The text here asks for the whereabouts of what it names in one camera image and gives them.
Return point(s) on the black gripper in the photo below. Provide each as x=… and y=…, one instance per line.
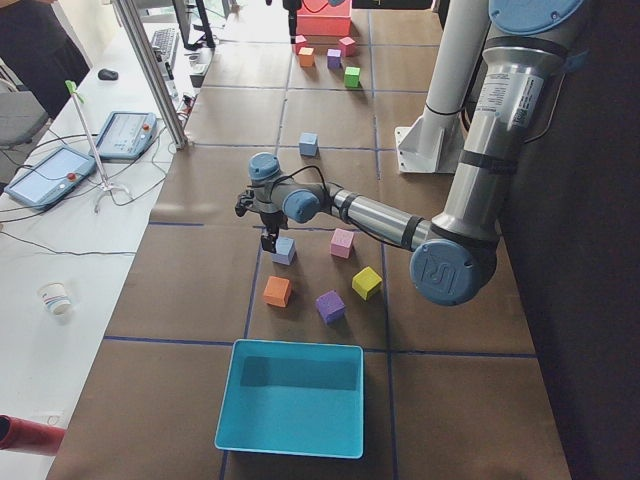
x=270, y=219

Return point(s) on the light blue foam block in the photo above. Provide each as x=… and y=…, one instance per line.
x=285, y=251
x=308, y=144

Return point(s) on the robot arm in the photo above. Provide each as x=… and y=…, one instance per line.
x=292, y=7
x=492, y=65

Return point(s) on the orange foam block left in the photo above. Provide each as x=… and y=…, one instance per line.
x=277, y=291

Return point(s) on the orange foam block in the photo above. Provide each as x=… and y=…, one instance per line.
x=277, y=291
x=306, y=57

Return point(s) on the pink foam block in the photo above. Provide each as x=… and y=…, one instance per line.
x=341, y=244

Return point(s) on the purple foam block left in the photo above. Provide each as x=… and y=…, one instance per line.
x=330, y=306

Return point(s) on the purple foam block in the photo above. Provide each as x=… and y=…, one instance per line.
x=333, y=58
x=330, y=306

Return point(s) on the yellow foam block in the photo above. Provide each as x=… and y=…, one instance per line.
x=366, y=283

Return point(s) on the teal plastic bin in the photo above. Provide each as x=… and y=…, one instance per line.
x=293, y=398

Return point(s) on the far teach pendant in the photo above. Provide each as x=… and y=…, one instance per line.
x=126, y=136

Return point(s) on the teach pendant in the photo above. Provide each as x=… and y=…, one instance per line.
x=51, y=179
x=126, y=136

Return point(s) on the green foam block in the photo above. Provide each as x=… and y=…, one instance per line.
x=351, y=78

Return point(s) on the orange foam block right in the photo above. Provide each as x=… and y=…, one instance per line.
x=306, y=57

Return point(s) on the purple foam block right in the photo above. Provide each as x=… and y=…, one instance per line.
x=333, y=58

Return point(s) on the red foam block lower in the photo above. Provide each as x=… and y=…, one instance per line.
x=300, y=41

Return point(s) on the red foam block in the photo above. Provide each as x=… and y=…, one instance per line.
x=300, y=41
x=347, y=46

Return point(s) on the red foam block upper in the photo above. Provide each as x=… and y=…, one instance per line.
x=347, y=46

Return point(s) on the paper cup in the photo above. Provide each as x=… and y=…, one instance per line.
x=55, y=298

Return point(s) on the black keyboard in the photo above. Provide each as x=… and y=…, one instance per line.
x=164, y=42

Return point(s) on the pink plastic bin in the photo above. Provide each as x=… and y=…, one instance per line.
x=324, y=18

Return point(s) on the black computer mouse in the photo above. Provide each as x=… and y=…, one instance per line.
x=108, y=75

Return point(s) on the near teach pendant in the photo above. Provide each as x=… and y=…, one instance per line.
x=51, y=179

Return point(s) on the grabber stick green tip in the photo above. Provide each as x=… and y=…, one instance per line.
x=106, y=185

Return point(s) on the office chair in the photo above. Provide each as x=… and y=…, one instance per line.
x=22, y=116

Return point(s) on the red cylinder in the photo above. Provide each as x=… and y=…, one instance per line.
x=25, y=436

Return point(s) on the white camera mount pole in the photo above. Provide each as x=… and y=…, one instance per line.
x=432, y=144

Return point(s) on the aluminium frame post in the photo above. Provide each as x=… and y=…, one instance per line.
x=136, y=33

